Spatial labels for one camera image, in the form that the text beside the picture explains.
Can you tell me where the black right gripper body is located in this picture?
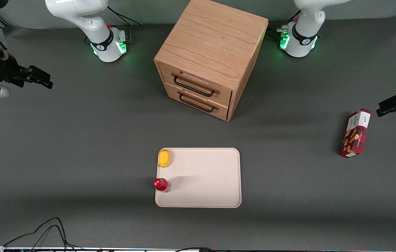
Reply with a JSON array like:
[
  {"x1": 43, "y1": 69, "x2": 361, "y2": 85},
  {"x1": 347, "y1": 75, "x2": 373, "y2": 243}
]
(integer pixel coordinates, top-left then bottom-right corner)
[{"x1": 0, "y1": 52, "x2": 19, "y2": 88}]

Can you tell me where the wooden drawer with smaller front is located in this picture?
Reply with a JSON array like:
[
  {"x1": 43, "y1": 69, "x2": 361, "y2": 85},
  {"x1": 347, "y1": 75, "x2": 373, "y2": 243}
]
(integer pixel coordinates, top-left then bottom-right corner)
[{"x1": 165, "y1": 83, "x2": 230, "y2": 121}]

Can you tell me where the wooden drawer with larger front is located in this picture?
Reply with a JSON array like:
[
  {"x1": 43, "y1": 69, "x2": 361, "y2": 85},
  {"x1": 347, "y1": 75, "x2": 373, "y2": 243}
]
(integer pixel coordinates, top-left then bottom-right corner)
[{"x1": 158, "y1": 62, "x2": 233, "y2": 110}]

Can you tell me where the wooden two-drawer cabinet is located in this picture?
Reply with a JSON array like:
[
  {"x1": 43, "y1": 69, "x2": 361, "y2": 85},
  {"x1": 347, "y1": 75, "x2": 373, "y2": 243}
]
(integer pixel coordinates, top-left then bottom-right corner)
[{"x1": 154, "y1": 0, "x2": 269, "y2": 121}]

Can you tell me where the red plaid shortbread box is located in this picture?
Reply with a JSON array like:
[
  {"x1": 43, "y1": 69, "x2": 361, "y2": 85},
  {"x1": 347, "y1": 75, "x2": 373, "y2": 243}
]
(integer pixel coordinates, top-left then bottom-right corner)
[{"x1": 339, "y1": 108, "x2": 372, "y2": 159}]

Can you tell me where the yellow lemon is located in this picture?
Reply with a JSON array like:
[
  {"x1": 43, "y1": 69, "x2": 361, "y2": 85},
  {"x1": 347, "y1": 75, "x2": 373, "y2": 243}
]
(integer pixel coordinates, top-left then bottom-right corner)
[{"x1": 158, "y1": 149, "x2": 171, "y2": 168}]

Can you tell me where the red-capped small bottle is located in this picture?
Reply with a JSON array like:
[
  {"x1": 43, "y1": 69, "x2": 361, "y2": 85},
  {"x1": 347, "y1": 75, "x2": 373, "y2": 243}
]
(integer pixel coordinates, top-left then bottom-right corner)
[{"x1": 153, "y1": 178, "x2": 171, "y2": 193}]

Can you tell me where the beige rectangular tray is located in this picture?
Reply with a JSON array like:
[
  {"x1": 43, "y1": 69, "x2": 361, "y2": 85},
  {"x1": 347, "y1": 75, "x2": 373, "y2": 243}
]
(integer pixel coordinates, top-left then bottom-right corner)
[{"x1": 155, "y1": 147, "x2": 242, "y2": 209}]

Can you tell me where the black arm base cable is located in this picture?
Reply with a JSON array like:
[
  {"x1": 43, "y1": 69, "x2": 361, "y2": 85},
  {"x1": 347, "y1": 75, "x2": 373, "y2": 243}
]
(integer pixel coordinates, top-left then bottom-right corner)
[
  {"x1": 106, "y1": 5, "x2": 142, "y2": 44},
  {"x1": 267, "y1": 10, "x2": 301, "y2": 40}
]

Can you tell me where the black cable on table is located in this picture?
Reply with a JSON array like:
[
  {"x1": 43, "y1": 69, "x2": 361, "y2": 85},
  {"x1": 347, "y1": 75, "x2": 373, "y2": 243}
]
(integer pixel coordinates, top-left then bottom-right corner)
[{"x1": 2, "y1": 217, "x2": 83, "y2": 251}]

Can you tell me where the long black drawer handle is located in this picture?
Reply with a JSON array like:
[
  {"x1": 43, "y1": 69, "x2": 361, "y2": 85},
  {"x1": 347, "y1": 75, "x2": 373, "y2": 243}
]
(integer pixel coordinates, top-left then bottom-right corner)
[{"x1": 173, "y1": 75, "x2": 216, "y2": 97}]

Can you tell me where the short black drawer handle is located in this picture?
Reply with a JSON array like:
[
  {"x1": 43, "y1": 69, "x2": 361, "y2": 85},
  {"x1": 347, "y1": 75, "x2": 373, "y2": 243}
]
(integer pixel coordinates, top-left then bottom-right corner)
[{"x1": 179, "y1": 93, "x2": 215, "y2": 113}]

